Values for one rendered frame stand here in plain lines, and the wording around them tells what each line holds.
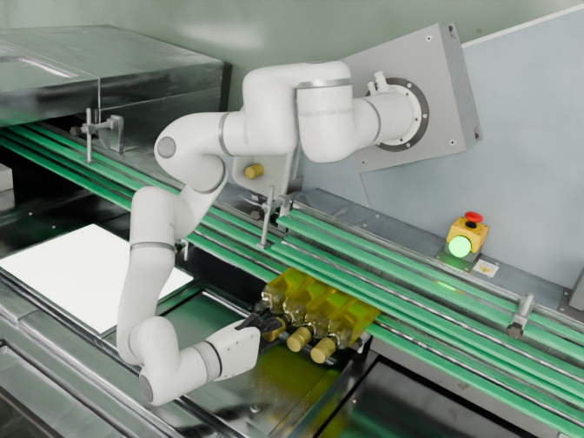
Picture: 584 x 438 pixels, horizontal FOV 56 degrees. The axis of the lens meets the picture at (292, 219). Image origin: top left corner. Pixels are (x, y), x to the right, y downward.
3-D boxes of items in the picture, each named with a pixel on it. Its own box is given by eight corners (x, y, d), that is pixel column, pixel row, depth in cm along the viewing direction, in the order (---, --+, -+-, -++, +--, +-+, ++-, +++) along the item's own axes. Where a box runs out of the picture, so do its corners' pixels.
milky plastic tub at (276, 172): (249, 174, 157) (230, 181, 150) (259, 97, 147) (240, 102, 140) (300, 195, 150) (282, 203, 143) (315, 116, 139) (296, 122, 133)
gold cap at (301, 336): (295, 336, 117) (284, 346, 113) (299, 323, 115) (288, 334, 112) (308, 344, 116) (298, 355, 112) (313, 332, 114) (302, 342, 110)
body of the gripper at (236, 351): (214, 394, 103) (259, 371, 111) (218, 352, 99) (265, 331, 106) (192, 370, 108) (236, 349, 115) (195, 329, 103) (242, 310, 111)
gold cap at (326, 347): (319, 348, 114) (308, 358, 111) (321, 335, 113) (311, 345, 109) (334, 355, 113) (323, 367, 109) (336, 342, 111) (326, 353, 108)
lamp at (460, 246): (448, 248, 123) (444, 254, 121) (454, 231, 121) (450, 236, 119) (467, 256, 121) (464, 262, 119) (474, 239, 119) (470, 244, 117)
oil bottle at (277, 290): (303, 272, 141) (255, 308, 124) (307, 253, 139) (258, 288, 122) (321, 281, 139) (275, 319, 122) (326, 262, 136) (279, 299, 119)
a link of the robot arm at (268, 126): (249, 152, 109) (241, 69, 105) (363, 149, 98) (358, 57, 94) (223, 160, 101) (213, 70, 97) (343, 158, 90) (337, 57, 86)
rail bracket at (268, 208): (273, 235, 142) (244, 252, 132) (283, 175, 134) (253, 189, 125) (282, 239, 141) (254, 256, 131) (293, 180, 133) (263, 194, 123)
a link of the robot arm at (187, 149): (255, 129, 111) (198, 131, 118) (220, 96, 99) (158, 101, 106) (242, 192, 108) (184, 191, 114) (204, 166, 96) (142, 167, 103)
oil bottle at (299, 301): (322, 282, 139) (275, 321, 122) (326, 264, 136) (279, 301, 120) (341, 292, 137) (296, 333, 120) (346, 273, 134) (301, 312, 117)
